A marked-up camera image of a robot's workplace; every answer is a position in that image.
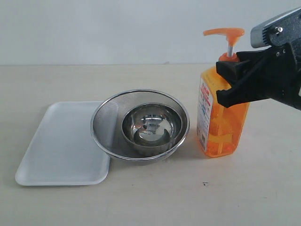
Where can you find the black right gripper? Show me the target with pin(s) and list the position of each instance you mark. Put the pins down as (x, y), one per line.
(279, 77)

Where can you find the orange pump soap bottle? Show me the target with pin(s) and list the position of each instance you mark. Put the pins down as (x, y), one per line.
(218, 128)

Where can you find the steel mesh strainer basket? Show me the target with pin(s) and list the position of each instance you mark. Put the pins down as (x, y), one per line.
(106, 124)

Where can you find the small stainless steel bowl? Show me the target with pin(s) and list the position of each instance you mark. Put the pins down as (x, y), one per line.
(151, 129)

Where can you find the white rectangular plastic tray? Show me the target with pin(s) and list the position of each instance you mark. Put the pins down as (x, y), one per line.
(62, 151)

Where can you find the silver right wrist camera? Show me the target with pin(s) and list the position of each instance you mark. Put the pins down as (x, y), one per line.
(276, 31)

